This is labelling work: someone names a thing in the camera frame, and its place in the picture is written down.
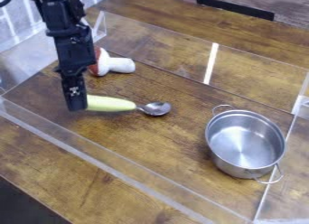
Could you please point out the black wall strip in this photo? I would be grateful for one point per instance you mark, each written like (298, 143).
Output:
(240, 9)

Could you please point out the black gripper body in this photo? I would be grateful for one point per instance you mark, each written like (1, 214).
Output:
(74, 48)

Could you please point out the clear acrylic stand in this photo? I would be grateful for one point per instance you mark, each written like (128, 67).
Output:
(97, 22)

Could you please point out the stainless steel pot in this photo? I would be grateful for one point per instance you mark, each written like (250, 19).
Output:
(247, 144)

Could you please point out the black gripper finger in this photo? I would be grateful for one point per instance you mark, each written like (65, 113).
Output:
(76, 92)

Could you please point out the green handled metal spoon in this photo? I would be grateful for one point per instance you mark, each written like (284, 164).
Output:
(108, 104)

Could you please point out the clear acrylic bracket right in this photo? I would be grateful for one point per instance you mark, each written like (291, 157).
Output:
(302, 107)

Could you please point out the red white toy mushroom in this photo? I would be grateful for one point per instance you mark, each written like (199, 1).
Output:
(108, 63)

